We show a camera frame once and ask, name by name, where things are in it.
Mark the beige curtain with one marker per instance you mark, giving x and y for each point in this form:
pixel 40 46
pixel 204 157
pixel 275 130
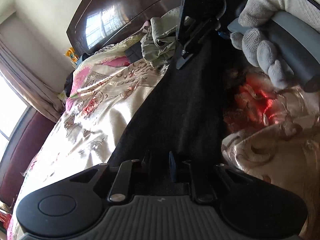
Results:
pixel 27 80

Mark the yellow packet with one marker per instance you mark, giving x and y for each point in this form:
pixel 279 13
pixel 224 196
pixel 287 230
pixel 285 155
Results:
pixel 71 54

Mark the floral cream bed blanket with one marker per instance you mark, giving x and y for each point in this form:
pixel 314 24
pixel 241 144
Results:
pixel 100 120

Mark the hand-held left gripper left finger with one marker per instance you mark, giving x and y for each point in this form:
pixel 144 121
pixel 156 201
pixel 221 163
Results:
pixel 147 163

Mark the dark wooden headboard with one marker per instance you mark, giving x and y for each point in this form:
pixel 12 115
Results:
pixel 112 2

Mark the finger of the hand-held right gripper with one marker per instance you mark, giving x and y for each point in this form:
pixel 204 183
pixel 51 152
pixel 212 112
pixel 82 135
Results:
pixel 183 55

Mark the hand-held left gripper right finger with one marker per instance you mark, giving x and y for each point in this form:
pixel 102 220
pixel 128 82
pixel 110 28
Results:
pixel 172 166

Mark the person's right hand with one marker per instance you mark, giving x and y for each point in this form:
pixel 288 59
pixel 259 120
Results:
pixel 265 52

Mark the maroon upholstered bench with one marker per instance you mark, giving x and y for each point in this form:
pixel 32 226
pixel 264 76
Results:
pixel 27 150

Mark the black pants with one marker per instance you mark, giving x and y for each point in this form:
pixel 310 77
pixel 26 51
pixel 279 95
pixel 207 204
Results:
pixel 180 110

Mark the khaki green clothing pile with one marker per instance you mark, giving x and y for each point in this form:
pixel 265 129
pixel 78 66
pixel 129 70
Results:
pixel 156 47

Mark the dark folded cloth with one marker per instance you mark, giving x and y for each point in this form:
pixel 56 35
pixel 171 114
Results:
pixel 133 53

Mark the bright window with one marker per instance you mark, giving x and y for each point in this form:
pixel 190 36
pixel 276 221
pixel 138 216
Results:
pixel 10 105

